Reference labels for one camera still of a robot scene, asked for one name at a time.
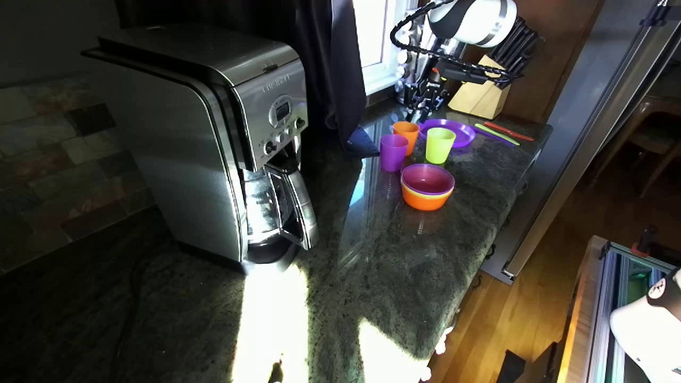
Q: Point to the orange plastic bowl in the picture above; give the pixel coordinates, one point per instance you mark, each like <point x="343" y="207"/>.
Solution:
<point x="423" y="203"/>

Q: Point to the wooden knife block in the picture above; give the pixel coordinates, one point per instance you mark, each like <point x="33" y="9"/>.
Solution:
<point x="482" y="101"/>

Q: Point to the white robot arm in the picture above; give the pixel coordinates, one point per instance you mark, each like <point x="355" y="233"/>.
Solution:
<point x="459" y="24"/>

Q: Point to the glass coffee carafe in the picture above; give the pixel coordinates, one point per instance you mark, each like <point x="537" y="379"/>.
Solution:
<point x="280" y="207"/>

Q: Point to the purple plastic cup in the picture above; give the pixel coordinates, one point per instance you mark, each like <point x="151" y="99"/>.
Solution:
<point x="392" y="153"/>

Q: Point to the purple plastic bowl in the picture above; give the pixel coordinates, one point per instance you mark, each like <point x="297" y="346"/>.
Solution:
<point x="428" y="179"/>

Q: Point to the purple plastic plate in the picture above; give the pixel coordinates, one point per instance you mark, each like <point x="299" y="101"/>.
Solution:
<point x="465" y="134"/>

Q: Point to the stainless steel refrigerator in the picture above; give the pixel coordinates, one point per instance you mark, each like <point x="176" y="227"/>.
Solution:
<point x="621" y="56"/>

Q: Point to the lime green plastic cup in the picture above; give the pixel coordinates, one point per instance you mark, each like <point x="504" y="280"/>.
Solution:
<point x="438" y="143"/>

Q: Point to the orange plastic utensil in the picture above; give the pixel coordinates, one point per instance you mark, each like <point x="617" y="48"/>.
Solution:
<point x="507" y="130"/>

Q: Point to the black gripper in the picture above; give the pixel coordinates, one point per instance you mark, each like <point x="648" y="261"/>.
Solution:
<point x="436" y="74"/>

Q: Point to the green plastic utensil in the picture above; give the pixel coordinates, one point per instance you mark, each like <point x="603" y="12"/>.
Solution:
<point x="493" y="132"/>

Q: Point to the silver coffee maker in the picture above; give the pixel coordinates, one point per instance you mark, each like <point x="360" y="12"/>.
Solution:
<point x="198" y="110"/>

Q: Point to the orange plastic cup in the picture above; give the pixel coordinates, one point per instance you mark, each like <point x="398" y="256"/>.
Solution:
<point x="410" y="132"/>

